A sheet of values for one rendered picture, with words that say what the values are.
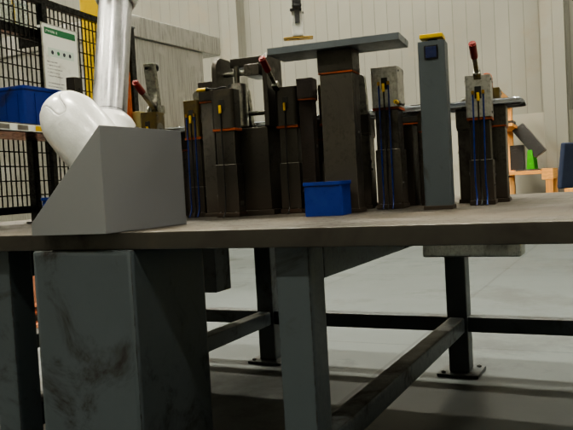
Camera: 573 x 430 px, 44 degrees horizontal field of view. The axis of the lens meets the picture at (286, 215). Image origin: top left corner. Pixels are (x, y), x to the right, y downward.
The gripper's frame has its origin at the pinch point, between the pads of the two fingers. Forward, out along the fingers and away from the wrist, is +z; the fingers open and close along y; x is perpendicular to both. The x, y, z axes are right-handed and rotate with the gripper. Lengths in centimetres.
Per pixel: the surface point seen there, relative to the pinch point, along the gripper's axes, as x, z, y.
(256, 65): 12.9, 8.9, 11.4
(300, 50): -0.3, 9.0, -9.0
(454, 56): -241, -127, 868
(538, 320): -85, 102, 62
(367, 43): -18.0, 9.1, -13.6
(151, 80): 49, 8, 33
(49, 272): 63, 63, -35
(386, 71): -24.9, 14.3, 2.5
